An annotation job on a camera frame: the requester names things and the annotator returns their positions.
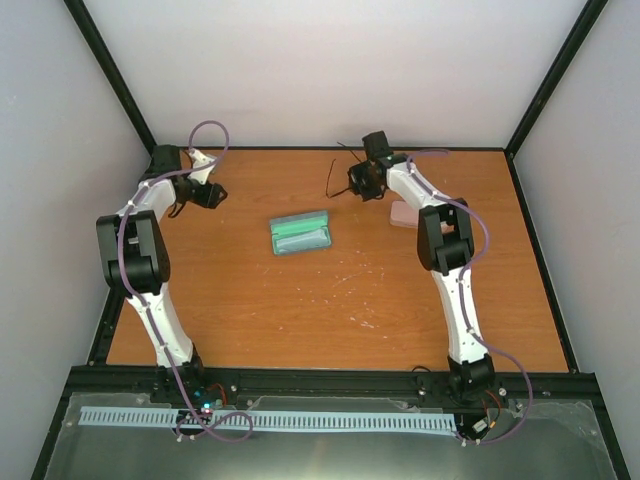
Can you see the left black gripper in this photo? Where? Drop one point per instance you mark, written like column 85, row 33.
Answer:
column 209, row 198

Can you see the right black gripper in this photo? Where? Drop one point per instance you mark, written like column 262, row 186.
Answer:
column 353, row 173

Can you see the pink glasses case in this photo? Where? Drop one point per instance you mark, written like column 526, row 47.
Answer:
column 403, row 215

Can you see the grey-blue glasses case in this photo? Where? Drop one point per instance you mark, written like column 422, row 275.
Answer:
column 299, row 223

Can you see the light-blue cleaning cloth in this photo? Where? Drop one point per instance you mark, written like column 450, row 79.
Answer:
column 310, row 240

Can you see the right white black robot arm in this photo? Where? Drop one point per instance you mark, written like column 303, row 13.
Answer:
column 445, row 248

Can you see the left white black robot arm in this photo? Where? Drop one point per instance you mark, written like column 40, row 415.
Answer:
column 135, row 259

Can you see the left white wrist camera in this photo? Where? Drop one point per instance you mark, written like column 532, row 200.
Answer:
column 203, row 165

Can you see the black cage frame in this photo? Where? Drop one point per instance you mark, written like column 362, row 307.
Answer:
column 585, row 21

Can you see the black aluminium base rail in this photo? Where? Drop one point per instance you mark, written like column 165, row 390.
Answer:
column 238, row 386

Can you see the light-blue slotted cable duct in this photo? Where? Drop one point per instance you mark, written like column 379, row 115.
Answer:
column 274, row 421

